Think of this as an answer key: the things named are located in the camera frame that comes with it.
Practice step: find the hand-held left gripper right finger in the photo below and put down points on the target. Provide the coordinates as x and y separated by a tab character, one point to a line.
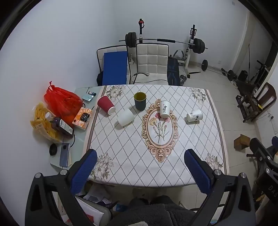
198	171

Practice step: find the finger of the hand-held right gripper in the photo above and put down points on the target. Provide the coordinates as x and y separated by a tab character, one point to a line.
259	150

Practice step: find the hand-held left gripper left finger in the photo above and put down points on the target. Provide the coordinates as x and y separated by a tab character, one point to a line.
83	171

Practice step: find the white cup with plant print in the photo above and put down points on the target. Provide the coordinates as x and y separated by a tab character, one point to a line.
194	116

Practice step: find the plain white cup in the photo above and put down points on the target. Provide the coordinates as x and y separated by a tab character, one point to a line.
125	117

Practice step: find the red paper cup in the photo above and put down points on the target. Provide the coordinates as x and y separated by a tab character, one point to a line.
106	105

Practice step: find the white cup with black script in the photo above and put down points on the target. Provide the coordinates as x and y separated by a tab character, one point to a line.
164	108

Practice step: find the dark green cup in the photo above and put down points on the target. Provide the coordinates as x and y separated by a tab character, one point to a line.
140	102

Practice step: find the wooden block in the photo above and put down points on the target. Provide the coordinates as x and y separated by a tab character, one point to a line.
241	141

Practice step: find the glass side table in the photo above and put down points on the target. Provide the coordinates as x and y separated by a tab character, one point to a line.
80	150

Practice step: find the grey smartphone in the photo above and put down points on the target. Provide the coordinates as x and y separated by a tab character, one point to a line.
64	154

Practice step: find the black round lid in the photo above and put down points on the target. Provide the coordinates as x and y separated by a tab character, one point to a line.
53	149

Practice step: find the white paper bag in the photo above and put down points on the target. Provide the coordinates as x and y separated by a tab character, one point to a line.
91	211

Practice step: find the dark wooden chair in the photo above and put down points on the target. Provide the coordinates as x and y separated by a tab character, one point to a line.
252	102

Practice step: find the floral diamond-pattern tablecloth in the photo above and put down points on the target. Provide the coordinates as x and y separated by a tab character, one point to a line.
130	152

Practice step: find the orange tissue box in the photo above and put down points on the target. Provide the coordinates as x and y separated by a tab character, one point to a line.
82	118

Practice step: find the purple drink bottle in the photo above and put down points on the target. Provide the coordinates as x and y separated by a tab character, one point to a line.
58	124

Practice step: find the person's grey fleece clothing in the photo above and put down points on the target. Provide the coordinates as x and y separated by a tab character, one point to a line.
152	211

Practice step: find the yellow snack bag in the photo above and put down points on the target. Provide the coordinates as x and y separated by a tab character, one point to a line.
41	124

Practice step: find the black exercise machine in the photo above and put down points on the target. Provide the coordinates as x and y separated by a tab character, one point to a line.
249	79

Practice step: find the red plastic bag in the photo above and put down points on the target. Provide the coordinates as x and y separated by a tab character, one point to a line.
63	102

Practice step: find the teal small packet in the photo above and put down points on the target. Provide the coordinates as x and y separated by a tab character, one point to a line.
88	97

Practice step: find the black bag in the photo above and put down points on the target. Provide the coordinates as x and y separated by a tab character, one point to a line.
99	79

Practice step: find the short barbell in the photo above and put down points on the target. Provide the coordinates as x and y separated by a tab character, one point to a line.
204	65

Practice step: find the dark blue bench pad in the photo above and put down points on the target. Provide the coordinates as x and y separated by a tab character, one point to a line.
173	72

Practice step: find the blue board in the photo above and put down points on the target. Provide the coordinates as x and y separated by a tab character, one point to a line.
114	68

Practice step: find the white chair with black trim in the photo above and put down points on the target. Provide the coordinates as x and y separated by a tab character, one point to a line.
100	58

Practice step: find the white quilted chair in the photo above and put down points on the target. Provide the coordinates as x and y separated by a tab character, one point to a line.
152	58

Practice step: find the barbell with black plates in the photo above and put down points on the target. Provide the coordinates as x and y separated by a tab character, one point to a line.
132	39

